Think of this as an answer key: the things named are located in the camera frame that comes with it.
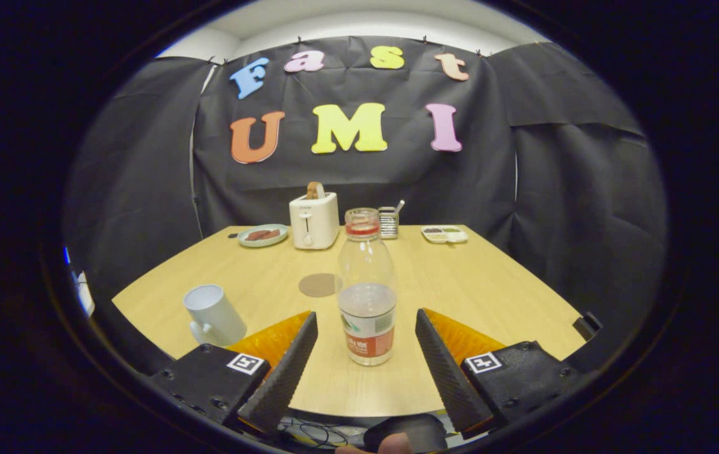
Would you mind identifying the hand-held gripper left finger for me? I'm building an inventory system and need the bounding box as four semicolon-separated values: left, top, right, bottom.
148;309;319;436

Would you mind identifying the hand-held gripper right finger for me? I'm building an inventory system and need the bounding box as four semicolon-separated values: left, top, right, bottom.
414;308;587;437

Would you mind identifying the white cup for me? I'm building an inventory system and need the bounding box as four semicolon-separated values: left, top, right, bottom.
183;284;248;347

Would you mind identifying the brown round coaster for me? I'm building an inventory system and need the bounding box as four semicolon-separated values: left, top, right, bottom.
298;272;341;298

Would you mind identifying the clear plastic juice bottle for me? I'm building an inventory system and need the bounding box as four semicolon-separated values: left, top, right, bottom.
337;207;398;367

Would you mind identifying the wooden table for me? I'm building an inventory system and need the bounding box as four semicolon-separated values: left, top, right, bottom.
112;225;589;418

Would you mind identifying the pale green plate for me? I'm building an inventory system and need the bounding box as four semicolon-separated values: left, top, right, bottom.
237;224;289;248

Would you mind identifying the white divided dish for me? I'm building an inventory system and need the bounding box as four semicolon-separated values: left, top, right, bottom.
421;225;469;245

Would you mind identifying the white toaster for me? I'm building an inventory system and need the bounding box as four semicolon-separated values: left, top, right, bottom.
289;192;340;250

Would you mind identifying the black cable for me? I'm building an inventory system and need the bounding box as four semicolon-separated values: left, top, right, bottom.
278;416;366;450

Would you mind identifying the black table corner bracket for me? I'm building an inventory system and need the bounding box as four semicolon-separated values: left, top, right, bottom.
573;311;604;341

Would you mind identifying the metal wire holder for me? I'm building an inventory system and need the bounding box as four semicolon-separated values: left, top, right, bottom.
377;200;406;240

